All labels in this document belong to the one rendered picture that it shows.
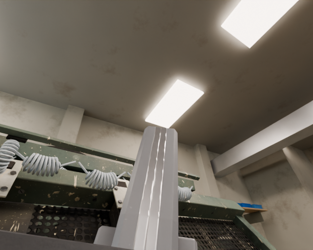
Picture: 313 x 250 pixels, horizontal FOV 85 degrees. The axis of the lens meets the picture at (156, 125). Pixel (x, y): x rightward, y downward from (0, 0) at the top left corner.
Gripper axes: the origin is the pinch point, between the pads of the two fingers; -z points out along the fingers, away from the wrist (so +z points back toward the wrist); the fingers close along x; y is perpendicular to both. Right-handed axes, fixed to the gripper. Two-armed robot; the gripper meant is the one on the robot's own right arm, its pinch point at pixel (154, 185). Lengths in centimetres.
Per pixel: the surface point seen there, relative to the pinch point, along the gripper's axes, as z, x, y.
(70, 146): -34, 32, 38
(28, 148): -57, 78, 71
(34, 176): -26, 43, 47
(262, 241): -39, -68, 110
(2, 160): -22, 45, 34
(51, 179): -28, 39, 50
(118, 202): -27, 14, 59
